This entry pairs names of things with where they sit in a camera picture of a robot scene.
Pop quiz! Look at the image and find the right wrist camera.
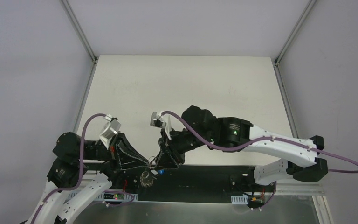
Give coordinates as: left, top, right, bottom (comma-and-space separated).
150, 112, 172, 140

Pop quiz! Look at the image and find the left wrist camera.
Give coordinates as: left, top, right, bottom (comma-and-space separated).
99, 114, 121, 150

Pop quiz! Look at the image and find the circuit board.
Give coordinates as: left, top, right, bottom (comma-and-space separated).
230, 194, 264, 205
94, 192, 138, 202

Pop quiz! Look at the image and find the right circuit board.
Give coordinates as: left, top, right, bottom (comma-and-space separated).
230, 194, 264, 205

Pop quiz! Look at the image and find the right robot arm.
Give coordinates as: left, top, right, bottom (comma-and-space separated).
150, 105, 329, 191

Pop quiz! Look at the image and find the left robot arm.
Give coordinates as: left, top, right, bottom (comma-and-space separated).
25, 132, 148, 224

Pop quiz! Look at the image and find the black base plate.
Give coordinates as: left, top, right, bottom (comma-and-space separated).
113, 165, 262, 203

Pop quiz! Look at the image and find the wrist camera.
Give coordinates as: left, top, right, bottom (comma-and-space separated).
99, 114, 121, 150
150, 112, 172, 140

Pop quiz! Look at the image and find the left circuit board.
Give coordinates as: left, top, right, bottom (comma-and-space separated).
94, 192, 138, 202

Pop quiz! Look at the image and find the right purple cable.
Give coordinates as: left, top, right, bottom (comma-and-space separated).
162, 111, 358, 214

